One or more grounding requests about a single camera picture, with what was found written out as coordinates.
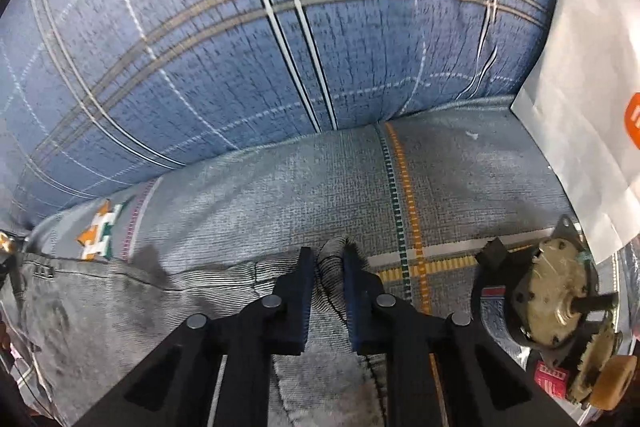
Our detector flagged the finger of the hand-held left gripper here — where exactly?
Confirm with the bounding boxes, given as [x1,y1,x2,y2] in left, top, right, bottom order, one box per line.
[0,232,26,313]

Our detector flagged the grey striped pants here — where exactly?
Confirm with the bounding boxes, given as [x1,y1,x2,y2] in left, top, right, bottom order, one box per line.
[15,237,396,427]

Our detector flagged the white paper bag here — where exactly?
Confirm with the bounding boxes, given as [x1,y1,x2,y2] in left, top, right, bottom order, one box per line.
[510,0,640,265]

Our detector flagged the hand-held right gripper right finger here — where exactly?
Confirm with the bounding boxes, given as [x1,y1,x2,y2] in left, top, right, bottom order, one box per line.
[344,247,571,427]

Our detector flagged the pink label box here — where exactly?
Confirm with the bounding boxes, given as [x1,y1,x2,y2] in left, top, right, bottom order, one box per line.
[534,363,571,400]

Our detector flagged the blue plaid quilt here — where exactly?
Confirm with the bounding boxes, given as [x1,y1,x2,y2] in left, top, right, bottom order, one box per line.
[0,0,571,228]

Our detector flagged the round metal motor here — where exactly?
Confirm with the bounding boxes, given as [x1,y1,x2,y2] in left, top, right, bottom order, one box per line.
[472,216,625,365]

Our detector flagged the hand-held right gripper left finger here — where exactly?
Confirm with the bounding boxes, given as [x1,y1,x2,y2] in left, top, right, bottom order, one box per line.
[70,247,318,427]

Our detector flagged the yellow foam wheel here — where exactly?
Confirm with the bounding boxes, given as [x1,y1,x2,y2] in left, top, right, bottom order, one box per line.
[567,354,639,408]

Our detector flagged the grey woven bed sheet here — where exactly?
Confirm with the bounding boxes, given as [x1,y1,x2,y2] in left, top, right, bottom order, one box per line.
[30,94,581,427]

